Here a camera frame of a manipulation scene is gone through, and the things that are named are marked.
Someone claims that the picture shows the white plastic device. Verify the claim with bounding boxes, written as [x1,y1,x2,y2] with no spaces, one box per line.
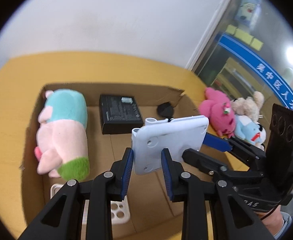
[131,115,209,175]

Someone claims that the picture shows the black sunglasses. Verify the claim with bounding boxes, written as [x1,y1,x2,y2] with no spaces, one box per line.
[157,102,174,119]

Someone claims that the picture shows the pink pig plush teal green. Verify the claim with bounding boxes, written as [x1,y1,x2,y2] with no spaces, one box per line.
[34,89,90,181]

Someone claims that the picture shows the brown cardboard box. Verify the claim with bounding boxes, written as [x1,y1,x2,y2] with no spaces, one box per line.
[22,83,198,238]

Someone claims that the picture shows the light blue plush toy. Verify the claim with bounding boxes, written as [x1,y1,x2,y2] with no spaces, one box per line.
[234,115,260,146]

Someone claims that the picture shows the cream bunny plush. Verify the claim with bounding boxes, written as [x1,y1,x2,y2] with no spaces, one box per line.
[230,91,265,122]

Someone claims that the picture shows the pink strawberry bear plush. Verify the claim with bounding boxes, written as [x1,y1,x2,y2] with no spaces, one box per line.
[198,87,236,138]

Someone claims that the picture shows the black rectangular box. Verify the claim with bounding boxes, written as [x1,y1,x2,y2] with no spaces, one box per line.
[99,94,144,134]

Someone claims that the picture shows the clear phone case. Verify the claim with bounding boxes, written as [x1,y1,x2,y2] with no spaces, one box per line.
[50,184,131,225]

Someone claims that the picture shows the person's right hand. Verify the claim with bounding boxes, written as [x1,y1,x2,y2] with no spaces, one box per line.
[256,205,284,236]

